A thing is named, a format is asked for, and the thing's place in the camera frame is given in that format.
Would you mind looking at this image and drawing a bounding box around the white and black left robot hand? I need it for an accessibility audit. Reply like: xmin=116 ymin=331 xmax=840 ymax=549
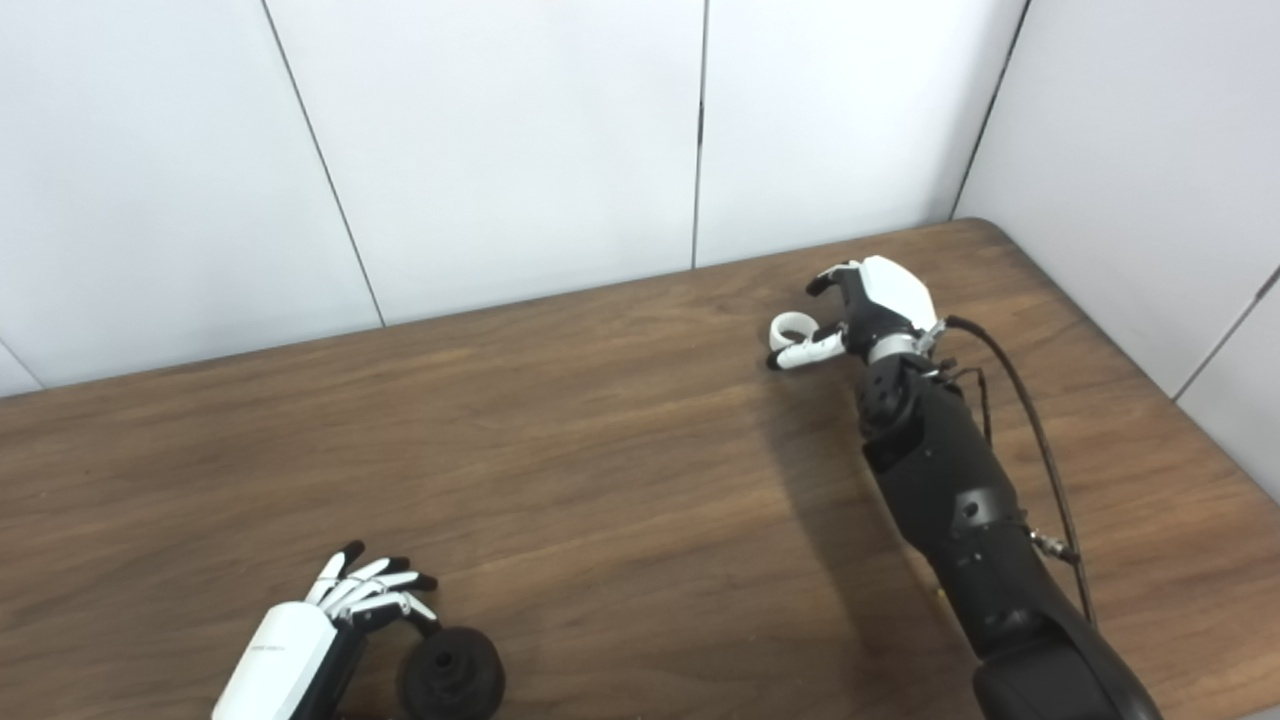
xmin=210 ymin=541 xmax=441 ymax=720

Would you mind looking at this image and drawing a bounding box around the round black plastic part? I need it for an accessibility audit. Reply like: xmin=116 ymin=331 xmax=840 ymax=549
xmin=398 ymin=626 xmax=506 ymax=720

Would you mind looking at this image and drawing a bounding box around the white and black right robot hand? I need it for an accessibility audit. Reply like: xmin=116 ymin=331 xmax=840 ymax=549
xmin=766 ymin=256 xmax=941 ymax=371

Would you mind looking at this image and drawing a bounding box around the thin black wire loop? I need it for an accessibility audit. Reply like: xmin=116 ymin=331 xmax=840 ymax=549
xmin=935 ymin=365 xmax=993 ymax=446

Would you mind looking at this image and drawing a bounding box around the white plastic ring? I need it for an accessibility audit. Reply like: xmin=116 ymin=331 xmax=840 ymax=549
xmin=768 ymin=312 xmax=836 ymax=353

